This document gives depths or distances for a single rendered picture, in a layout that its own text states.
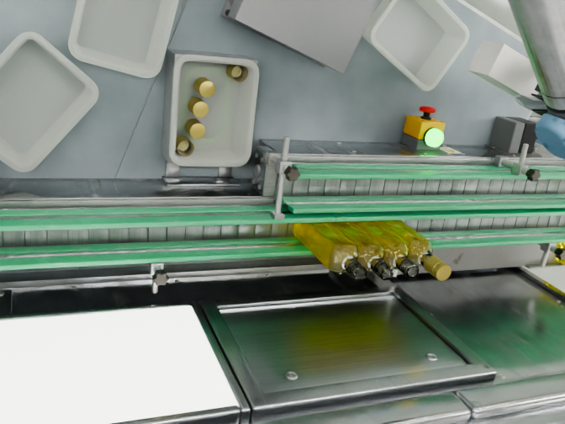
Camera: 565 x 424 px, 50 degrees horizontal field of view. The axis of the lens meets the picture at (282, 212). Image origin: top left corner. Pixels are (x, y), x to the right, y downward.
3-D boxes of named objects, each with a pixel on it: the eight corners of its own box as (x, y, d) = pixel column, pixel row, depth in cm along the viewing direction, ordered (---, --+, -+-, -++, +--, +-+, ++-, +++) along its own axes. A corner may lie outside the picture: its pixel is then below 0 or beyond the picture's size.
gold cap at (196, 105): (187, 97, 127) (192, 101, 123) (204, 97, 129) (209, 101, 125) (187, 113, 128) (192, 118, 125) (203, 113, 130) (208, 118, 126)
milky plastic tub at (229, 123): (161, 155, 131) (168, 166, 124) (166, 48, 124) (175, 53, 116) (237, 156, 138) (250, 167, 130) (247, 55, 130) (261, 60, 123)
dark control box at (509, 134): (487, 145, 163) (509, 153, 156) (493, 115, 161) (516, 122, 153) (511, 145, 166) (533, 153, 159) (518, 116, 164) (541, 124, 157)
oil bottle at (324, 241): (292, 234, 136) (333, 277, 117) (294, 210, 134) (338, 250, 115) (314, 233, 138) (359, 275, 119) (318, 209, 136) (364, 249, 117)
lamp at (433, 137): (421, 145, 147) (428, 148, 144) (425, 126, 145) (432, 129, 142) (436, 145, 148) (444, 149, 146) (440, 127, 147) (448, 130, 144)
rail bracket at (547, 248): (515, 253, 164) (552, 275, 153) (521, 230, 162) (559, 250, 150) (526, 252, 166) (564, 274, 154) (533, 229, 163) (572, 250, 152)
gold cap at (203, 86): (193, 76, 126) (199, 80, 122) (210, 76, 128) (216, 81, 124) (192, 93, 127) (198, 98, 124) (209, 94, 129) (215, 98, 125)
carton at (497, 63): (483, 39, 115) (504, 44, 110) (562, 88, 127) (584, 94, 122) (467, 70, 117) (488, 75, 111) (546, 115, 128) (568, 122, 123)
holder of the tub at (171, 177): (160, 177, 133) (166, 188, 127) (166, 48, 124) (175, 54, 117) (234, 177, 140) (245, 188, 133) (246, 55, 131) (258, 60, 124)
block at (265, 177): (248, 187, 135) (259, 197, 129) (253, 145, 132) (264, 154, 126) (263, 187, 136) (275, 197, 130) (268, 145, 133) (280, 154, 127)
